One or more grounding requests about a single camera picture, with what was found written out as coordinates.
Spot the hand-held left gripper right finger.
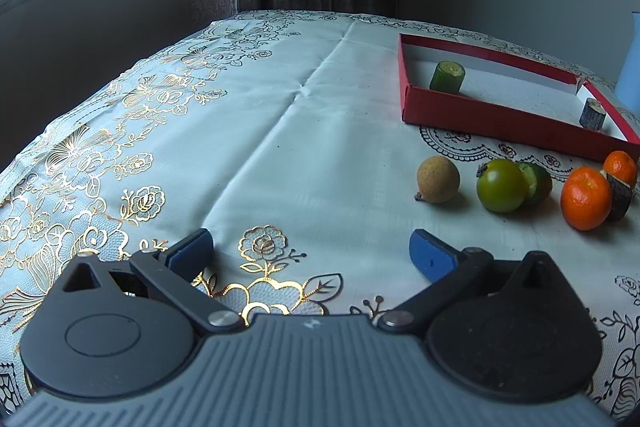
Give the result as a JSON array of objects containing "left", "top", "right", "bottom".
[{"left": 377, "top": 229, "right": 576, "bottom": 334}]

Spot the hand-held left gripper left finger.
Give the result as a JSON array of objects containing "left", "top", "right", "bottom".
[{"left": 62, "top": 228, "right": 244, "bottom": 336}]

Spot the brown longan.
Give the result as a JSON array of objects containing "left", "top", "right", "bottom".
[{"left": 414, "top": 156, "right": 460, "bottom": 204}]

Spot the green tomato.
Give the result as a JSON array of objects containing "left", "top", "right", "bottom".
[{"left": 475, "top": 159, "right": 529, "bottom": 214}]

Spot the red cardboard box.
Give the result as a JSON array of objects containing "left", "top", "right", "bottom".
[{"left": 397, "top": 33, "right": 636, "bottom": 164}]

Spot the orange tangerine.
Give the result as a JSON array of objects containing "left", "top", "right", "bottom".
[
  {"left": 602, "top": 150, "right": 638, "bottom": 189},
  {"left": 560, "top": 167, "right": 613, "bottom": 231}
]

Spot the dark wood log slice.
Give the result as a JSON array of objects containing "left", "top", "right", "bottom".
[{"left": 606, "top": 172, "right": 635, "bottom": 223}]

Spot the white lace table cover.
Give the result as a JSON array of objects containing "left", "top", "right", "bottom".
[{"left": 419, "top": 125, "right": 640, "bottom": 423}]

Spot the gold floral tablecloth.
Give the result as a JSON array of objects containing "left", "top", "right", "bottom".
[{"left": 0, "top": 9, "right": 640, "bottom": 427}]

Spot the small wood log piece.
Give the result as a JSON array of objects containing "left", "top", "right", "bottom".
[{"left": 579, "top": 98, "right": 607, "bottom": 130}]

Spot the light blue electric kettle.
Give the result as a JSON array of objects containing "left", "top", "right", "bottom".
[{"left": 614, "top": 11, "right": 640, "bottom": 112}]

